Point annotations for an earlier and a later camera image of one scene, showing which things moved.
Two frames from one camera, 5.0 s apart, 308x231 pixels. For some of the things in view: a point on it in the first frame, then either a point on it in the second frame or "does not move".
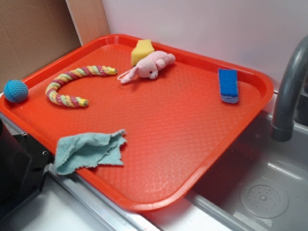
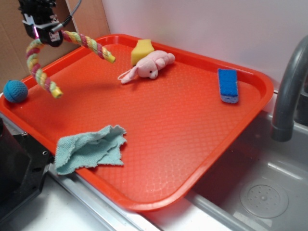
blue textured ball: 15,91 does not move
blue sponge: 228,85 does not move
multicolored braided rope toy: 51,88 -> 70,35
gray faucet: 283,129 does not move
